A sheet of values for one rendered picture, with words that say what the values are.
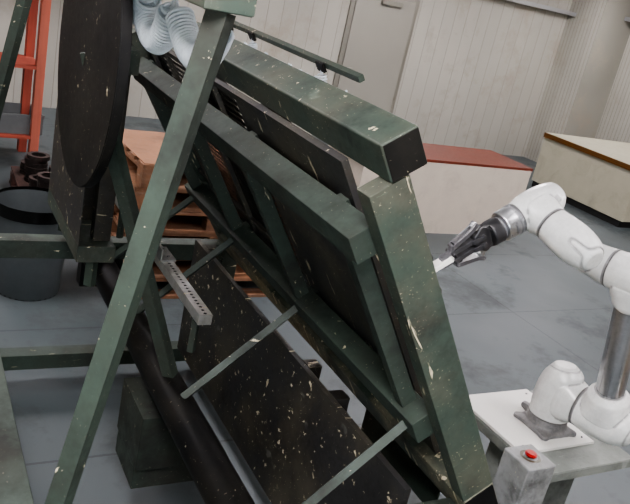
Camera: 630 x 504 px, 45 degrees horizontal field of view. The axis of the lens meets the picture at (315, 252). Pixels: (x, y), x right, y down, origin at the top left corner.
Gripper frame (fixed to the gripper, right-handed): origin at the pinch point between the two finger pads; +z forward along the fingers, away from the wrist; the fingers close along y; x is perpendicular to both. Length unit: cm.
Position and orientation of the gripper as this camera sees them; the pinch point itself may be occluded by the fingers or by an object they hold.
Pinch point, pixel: (440, 263)
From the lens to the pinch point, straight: 210.4
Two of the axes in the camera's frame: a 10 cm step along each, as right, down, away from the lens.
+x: -4.4, -3.9, 8.0
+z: -8.5, 4.8, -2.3
